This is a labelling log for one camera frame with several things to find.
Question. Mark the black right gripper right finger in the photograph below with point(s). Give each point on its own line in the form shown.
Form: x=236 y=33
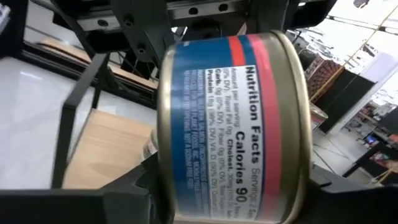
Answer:
x=357 y=205

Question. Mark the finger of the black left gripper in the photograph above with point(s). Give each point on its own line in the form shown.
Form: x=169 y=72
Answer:
x=270 y=23
x=143 y=40

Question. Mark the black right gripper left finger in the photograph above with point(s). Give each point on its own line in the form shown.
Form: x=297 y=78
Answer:
x=77 y=207

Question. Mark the Wild Planet salmon can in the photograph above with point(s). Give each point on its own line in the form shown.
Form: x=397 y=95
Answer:
x=150 y=146
x=233 y=130

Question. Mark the Bumble Bee tuna can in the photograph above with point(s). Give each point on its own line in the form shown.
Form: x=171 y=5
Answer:
x=318 y=116

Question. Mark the patterned tapestry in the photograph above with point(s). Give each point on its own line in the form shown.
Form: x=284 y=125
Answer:
x=326 y=74

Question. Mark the black partition panel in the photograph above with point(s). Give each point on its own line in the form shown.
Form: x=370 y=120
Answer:
x=345 y=99

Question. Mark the white pillar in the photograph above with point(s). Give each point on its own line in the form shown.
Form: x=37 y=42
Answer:
x=382 y=67

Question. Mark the black table edge rail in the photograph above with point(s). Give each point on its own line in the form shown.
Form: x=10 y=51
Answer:
x=133 y=96

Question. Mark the black metal shelf frame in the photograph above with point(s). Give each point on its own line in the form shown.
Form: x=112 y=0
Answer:
x=70 y=109

